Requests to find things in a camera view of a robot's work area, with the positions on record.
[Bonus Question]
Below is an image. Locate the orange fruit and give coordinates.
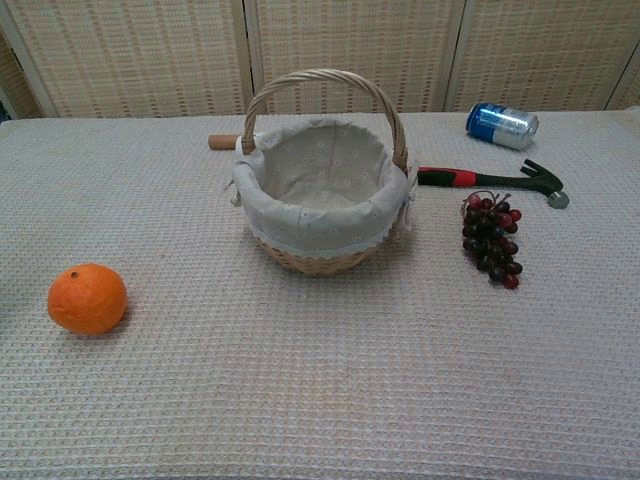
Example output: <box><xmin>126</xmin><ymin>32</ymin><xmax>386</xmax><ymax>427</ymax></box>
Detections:
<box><xmin>47</xmin><ymin>263</ymin><xmax>128</xmax><ymax>336</ymax></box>

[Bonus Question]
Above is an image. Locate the wicker basket with cloth liner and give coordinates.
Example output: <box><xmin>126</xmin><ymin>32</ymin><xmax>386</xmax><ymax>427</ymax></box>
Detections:
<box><xmin>223</xmin><ymin>68</ymin><xmax>419</xmax><ymax>277</ymax></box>

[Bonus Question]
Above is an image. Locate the white waffle weave tablecloth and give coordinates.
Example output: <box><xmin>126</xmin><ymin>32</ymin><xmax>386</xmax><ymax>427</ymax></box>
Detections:
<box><xmin>0</xmin><ymin>107</ymin><xmax>640</xmax><ymax>480</ymax></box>

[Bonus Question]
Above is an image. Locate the black red claw hammer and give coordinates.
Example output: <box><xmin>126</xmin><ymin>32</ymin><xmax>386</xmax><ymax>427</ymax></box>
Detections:
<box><xmin>416</xmin><ymin>158</ymin><xmax>571</xmax><ymax>210</ymax></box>

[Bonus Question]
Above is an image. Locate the dark red grape bunch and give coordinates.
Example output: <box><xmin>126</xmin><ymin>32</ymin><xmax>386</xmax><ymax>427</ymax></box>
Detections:
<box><xmin>461</xmin><ymin>191</ymin><xmax>524</xmax><ymax>291</ymax></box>

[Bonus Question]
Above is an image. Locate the blue silver soda can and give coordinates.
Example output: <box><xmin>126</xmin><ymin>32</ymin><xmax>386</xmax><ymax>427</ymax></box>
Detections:
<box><xmin>466</xmin><ymin>102</ymin><xmax>540</xmax><ymax>151</ymax></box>

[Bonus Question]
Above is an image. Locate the woven bamboo folding screen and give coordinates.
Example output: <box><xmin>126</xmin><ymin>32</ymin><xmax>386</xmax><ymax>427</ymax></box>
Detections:
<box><xmin>0</xmin><ymin>0</ymin><xmax>640</xmax><ymax>121</ymax></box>

